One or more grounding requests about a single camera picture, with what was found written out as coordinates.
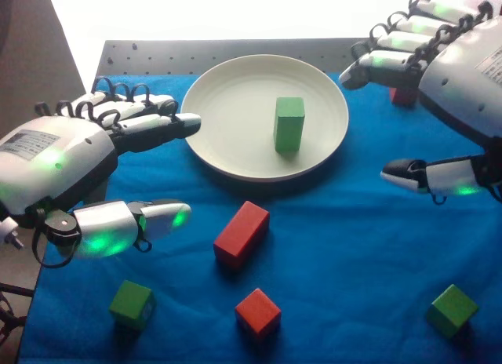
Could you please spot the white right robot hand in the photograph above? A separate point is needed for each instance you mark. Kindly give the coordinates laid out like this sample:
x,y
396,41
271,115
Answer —
x,y
463,89

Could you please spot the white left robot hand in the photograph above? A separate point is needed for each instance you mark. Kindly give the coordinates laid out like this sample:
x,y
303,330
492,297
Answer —
x,y
51,160

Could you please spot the tall red block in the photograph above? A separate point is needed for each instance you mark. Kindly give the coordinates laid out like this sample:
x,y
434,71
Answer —
x,y
241,234

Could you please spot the tall green block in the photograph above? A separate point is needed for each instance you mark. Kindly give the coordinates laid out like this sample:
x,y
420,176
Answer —
x,y
289,128

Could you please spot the white round plate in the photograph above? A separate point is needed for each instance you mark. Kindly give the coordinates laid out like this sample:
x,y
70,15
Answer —
x,y
235,105

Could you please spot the red cube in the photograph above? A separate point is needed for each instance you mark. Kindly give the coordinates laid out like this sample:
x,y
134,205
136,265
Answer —
x,y
403,96
257,315

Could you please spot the green cube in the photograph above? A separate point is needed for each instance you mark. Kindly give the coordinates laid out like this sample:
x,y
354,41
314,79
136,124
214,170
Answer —
x,y
129,305
451,311

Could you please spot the black tripod stand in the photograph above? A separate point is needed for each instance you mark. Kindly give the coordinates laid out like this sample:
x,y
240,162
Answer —
x,y
12,321

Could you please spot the blue table cloth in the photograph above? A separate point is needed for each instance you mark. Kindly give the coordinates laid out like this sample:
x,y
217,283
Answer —
x,y
353,242

